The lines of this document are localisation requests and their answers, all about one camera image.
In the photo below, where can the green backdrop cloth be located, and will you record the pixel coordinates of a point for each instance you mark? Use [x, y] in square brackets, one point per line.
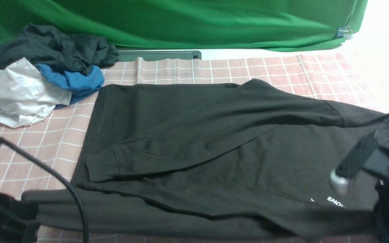
[276, 25]

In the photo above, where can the pink checkered table cloth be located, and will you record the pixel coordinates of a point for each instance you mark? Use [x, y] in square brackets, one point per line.
[358, 79]

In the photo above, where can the blue crumpled garment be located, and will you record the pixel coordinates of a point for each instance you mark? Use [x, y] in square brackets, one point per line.
[78, 85]

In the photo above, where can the black crumpled garment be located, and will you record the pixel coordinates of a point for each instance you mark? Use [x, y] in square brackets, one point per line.
[61, 52]

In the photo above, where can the dark gray long-sleeve top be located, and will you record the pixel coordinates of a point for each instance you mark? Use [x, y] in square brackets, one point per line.
[221, 161]

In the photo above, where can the white crumpled garment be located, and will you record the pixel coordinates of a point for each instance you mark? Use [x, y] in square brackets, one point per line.
[26, 97]

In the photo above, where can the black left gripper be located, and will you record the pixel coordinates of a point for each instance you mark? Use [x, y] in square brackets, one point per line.
[18, 222]

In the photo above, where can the blue binder clip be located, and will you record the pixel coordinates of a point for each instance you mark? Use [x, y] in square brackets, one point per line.
[344, 31]

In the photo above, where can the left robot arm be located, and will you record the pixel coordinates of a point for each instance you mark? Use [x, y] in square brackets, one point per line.
[21, 152]

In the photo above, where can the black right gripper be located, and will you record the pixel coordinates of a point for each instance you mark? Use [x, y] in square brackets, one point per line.
[344, 173]

